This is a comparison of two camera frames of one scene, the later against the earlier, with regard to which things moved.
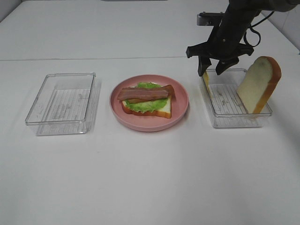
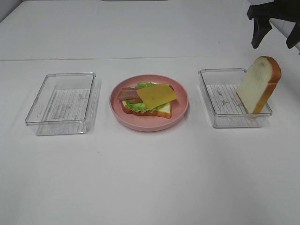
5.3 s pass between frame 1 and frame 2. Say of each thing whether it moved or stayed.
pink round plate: stayed
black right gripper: moved
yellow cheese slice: moved
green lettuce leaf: stayed
